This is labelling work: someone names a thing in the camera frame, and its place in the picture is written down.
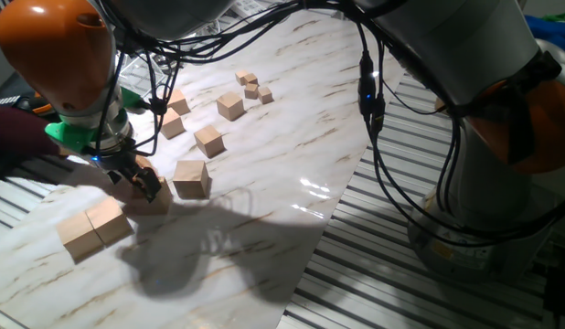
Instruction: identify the white marble pattern mat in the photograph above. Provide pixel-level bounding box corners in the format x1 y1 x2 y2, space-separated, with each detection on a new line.
0 8 405 329

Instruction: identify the forearm in dark sleeve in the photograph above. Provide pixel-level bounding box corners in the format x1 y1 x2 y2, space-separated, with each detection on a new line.
0 103 62 168

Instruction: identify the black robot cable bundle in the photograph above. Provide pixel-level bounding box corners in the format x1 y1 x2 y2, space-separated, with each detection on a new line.
88 0 565 250

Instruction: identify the white power strip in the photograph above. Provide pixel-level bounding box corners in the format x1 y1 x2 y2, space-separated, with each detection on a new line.
231 0 265 17

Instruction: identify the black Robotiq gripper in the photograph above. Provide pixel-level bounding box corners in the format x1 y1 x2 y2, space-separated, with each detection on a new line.
92 145 163 205

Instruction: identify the blue bag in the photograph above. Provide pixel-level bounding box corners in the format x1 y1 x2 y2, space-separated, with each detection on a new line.
524 14 565 51

